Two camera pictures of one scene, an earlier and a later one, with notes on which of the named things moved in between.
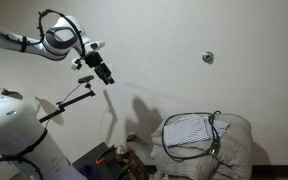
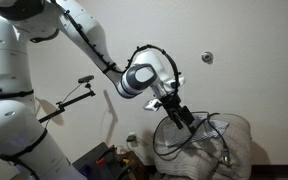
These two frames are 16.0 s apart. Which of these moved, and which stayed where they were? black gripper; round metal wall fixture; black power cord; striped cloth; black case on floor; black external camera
Moved: black power cord; black gripper
Stayed: striped cloth; black case on floor; round metal wall fixture; black external camera
